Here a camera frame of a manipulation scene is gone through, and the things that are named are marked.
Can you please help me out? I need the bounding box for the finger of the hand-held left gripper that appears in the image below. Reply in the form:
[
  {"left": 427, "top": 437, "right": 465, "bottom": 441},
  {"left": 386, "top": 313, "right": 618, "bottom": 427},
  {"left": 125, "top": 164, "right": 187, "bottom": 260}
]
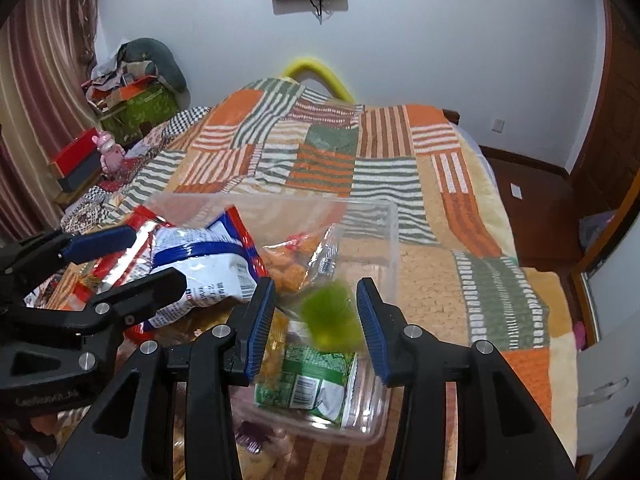
[
  {"left": 10, "top": 224, "right": 139, "bottom": 274},
  {"left": 75, "top": 267, "right": 188, "bottom": 333}
]

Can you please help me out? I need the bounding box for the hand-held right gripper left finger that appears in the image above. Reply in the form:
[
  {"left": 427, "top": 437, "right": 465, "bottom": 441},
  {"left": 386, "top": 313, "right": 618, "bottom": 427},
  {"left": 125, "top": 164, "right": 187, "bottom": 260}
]
[{"left": 47, "top": 276, "right": 277, "bottom": 480}]

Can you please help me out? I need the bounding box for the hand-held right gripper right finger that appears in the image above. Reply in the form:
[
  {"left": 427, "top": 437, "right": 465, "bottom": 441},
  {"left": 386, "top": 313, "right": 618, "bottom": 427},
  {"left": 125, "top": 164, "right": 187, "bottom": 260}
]
[{"left": 355, "top": 276, "right": 576, "bottom": 480}]

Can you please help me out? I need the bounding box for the yellow nut packet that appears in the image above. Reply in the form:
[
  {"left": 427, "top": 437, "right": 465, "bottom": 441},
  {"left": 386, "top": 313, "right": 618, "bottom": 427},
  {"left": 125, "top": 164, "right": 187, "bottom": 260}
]
[{"left": 269, "top": 309, "right": 290, "bottom": 363}]

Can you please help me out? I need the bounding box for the red snack packet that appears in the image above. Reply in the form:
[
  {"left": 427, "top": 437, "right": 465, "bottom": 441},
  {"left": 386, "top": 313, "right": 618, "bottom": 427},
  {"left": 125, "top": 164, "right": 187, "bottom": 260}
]
[{"left": 95, "top": 205, "right": 272, "bottom": 341}]

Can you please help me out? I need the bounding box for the green label snack packet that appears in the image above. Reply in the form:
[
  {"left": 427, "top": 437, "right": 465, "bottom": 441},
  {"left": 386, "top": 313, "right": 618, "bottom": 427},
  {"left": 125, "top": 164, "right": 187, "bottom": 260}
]
[{"left": 254, "top": 349, "right": 359, "bottom": 425}]

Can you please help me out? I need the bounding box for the orange snack clear packet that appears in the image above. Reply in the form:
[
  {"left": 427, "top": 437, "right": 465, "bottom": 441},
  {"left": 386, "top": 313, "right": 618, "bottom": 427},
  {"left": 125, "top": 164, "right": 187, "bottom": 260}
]
[{"left": 260, "top": 225, "right": 342, "bottom": 295}]

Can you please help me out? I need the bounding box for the blue white snack packet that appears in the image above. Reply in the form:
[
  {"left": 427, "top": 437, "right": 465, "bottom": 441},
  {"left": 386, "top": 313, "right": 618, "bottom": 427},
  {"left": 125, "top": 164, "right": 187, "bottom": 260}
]
[{"left": 150, "top": 210, "right": 268, "bottom": 331}]

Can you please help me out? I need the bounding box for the clear plastic container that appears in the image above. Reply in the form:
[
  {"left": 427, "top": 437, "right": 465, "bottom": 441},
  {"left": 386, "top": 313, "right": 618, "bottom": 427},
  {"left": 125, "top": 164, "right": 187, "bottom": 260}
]
[{"left": 135, "top": 192, "right": 401, "bottom": 448}]

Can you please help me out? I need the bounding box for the person's left hand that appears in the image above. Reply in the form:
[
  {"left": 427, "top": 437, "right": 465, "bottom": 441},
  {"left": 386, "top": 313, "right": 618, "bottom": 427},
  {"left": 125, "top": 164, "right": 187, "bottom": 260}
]
[{"left": 20, "top": 410, "right": 63, "bottom": 441}]

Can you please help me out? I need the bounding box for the yellow orange snack packet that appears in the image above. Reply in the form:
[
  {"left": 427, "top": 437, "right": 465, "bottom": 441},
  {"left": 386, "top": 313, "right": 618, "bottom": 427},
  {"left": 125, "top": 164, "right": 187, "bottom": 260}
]
[{"left": 27, "top": 260, "right": 108, "bottom": 312}]

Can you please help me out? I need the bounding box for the grey box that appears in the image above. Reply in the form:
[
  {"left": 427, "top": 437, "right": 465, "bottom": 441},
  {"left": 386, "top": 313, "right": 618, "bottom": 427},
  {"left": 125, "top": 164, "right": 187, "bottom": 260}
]
[{"left": 57, "top": 152, "right": 107, "bottom": 192}]

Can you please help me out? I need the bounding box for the pink toy rabbit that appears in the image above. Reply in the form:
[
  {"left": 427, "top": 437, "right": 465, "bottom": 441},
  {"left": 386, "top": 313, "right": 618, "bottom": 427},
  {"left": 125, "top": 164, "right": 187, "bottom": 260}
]
[{"left": 95, "top": 130, "right": 126, "bottom": 174}]

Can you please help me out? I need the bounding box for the red box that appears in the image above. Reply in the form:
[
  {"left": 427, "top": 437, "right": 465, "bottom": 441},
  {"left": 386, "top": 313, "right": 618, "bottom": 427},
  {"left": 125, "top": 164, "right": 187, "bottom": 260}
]
[{"left": 48, "top": 128, "right": 101, "bottom": 174}]

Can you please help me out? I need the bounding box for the checkered patterned cloth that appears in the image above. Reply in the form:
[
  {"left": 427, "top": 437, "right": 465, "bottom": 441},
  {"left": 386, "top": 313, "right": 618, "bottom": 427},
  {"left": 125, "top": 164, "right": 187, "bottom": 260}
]
[{"left": 60, "top": 105, "right": 213, "bottom": 233}]

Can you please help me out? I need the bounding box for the green cardboard box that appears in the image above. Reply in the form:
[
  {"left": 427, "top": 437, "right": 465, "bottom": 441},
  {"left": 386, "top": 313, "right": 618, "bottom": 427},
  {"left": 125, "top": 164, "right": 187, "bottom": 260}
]
[{"left": 102, "top": 85, "right": 180, "bottom": 144}]

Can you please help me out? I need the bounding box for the orange green patchwork blanket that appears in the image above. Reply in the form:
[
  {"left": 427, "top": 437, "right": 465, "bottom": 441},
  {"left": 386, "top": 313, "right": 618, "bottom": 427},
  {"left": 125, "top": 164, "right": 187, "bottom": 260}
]
[{"left": 60, "top": 77, "right": 578, "bottom": 480}]

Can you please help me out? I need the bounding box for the flat orange box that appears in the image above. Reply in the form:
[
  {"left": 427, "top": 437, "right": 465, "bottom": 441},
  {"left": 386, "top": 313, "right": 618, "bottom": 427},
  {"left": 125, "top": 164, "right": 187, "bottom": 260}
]
[{"left": 107, "top": 76, "right": 159, "bottom": 104}]

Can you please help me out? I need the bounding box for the pile of clothes and papers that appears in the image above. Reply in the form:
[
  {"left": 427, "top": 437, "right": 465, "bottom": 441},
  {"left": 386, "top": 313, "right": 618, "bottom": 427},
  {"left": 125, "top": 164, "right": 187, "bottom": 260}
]
[{"left": 82, "top": 45, "right": 151, "bottom": 106}]

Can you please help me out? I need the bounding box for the striped brown curtain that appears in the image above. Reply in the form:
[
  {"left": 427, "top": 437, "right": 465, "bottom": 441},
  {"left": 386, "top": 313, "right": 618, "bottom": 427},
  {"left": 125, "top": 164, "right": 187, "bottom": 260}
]
[{"left": 0, "top": 0, "right": 101, "bottom": 241}]

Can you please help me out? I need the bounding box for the purple cloth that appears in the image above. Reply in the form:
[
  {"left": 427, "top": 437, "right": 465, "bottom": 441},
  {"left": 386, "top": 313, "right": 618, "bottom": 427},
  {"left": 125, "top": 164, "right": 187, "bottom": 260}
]
[{"left": 580, "top": 212, "right": 617, "bottom": 256}]

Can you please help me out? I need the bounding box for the yellow curved tube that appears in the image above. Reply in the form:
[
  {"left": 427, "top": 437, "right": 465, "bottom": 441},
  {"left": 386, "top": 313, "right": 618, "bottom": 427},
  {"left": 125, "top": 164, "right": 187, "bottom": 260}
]
[{"left": 280, "top": 56, "right": 356, "bottom": 103}]

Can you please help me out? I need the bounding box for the wooden room door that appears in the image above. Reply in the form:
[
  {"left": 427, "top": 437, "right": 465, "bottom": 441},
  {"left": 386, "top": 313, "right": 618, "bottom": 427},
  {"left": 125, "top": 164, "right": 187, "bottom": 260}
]
[{"left": 570, "top": 0, "right": 640, "bottom": 201}]

